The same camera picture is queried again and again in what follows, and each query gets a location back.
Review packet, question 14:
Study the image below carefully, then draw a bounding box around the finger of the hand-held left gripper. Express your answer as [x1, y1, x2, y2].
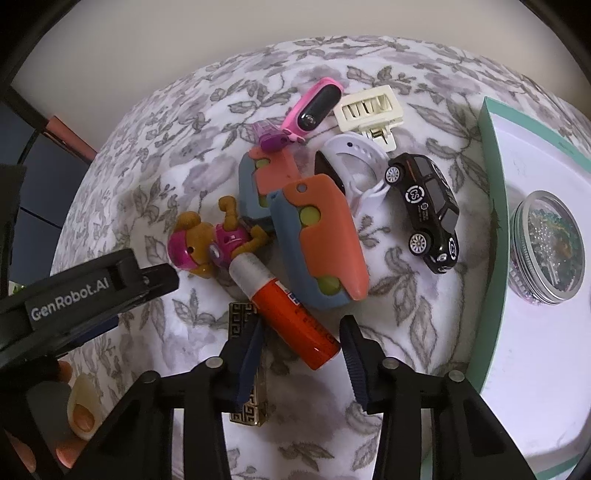
[113, 248, 180, 297]

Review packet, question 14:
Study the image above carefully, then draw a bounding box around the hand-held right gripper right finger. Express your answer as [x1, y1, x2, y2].
[339, 315, 539, 480]

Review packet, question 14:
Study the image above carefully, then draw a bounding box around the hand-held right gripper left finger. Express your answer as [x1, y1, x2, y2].
[55, 316, 269, 480]

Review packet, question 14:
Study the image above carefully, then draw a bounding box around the orange glue stick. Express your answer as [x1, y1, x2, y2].
[229, 253, 342, 371]

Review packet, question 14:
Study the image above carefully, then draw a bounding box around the pink brown dog figure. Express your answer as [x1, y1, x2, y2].
[167, 196, 271, 280]

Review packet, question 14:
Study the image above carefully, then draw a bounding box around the orange blue carrot knife toy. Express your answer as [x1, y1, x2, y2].
[238, 148, 301, 232]
[270, 175, 371, 311]

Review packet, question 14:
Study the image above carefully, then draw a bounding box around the white box lid tray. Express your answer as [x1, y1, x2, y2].
[466, 97, 591, 480]

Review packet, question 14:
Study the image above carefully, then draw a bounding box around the black toy car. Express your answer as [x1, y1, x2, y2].
[385, 152, 461, 274]

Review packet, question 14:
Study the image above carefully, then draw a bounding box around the person's left hand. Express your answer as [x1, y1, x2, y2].
[0, 359, 100, 480]

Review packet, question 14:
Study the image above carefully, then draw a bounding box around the dark blue furniture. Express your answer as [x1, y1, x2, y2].
[0, 88, 98, 232]

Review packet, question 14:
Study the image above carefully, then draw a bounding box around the small purple toy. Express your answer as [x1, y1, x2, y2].
[252, 119, 291, 153]

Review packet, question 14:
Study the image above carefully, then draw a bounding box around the white watch band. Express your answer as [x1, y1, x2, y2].
[314, 133, 391, 215]

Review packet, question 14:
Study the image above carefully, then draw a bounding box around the round tin of beads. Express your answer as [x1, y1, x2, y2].
[509, 189, 591, 305]

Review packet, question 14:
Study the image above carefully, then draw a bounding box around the pink smart band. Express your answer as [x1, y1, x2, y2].
[281, 76, 343, 145]

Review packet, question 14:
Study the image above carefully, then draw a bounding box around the cream hair claw clip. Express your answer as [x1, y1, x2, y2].
[333, 85, 403, 152]

